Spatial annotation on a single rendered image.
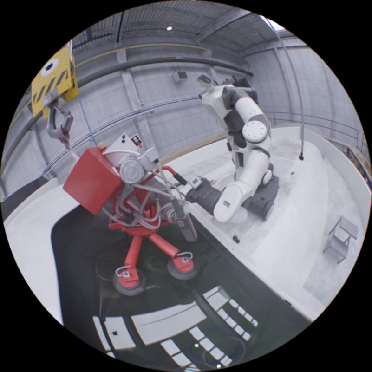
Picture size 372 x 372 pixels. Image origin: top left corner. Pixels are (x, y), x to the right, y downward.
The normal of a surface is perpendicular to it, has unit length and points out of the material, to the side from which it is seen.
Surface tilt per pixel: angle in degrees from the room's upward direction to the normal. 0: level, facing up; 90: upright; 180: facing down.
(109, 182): 90
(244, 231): 0
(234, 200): 42
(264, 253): 8
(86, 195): 90
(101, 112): 90
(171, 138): 90
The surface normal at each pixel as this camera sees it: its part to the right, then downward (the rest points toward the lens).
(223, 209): -0.76, -0.29
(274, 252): -0.15, -0.71
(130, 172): 0.44, 0.21
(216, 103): -0.48, 0.82
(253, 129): -0.63, -0.19
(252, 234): -0.28, -0.81
